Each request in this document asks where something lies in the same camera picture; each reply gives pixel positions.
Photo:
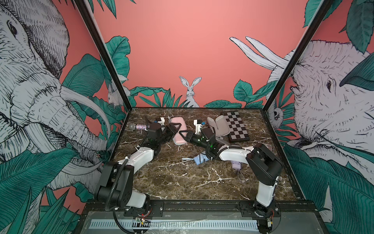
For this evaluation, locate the pink zippered umbrella case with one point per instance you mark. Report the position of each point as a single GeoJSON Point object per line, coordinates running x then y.
{"type": "Point", "coordinates": [177, 139]}

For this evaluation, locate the glittery purple bottle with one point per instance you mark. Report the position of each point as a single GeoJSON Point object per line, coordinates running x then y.
{"type": "Point", "coordinates": [133, 126]}

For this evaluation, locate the purple folded umbrella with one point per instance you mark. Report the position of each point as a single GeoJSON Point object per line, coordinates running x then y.
{"type": "Point", "coordinates": [236, 165]}

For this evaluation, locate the black frame post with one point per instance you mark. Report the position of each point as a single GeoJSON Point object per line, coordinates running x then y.
{"type": "Point", "coordinates": [87, 16]}
{"type": "Point", "coordinates": [318, 17]}

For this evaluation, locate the purple zippered umbrella case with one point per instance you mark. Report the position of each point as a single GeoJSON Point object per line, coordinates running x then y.
{"type": "Point", "coordinates": [219, 126]}

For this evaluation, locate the right black frame post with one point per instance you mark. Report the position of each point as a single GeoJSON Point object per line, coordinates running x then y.
{"type": "Point", "coordinates": [318, 17]}

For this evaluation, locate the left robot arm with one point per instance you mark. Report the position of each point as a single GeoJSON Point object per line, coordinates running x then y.
{"type": "Point", "coordinates": [115, 186]}

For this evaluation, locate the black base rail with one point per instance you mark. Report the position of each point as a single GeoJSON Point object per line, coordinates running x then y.
{"type": "Point", "coordinates": [159, 208]}

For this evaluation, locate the white perforated cable duct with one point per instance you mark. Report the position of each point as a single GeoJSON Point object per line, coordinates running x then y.
{"type": "Point", "coordinates": [243, 225]}

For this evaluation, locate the left black frame post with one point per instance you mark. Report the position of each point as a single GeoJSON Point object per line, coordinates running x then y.
{"type": "Point", "coordinates": [87, 16]}

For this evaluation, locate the checkered chess board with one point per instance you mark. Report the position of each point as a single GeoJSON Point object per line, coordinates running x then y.
{"type": "Point", "coordinates": [238, 131]}

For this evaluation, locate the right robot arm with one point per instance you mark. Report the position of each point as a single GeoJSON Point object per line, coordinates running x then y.
{"type": "Point", "coordinates": [264, 164]}

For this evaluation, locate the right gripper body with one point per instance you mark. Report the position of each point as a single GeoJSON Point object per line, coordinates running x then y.
{"type": "Point", "coordinates": [199, 141]}

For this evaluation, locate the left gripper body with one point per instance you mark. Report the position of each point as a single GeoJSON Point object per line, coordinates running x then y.
{"type": "Point", "coordinates": [165, 135]}

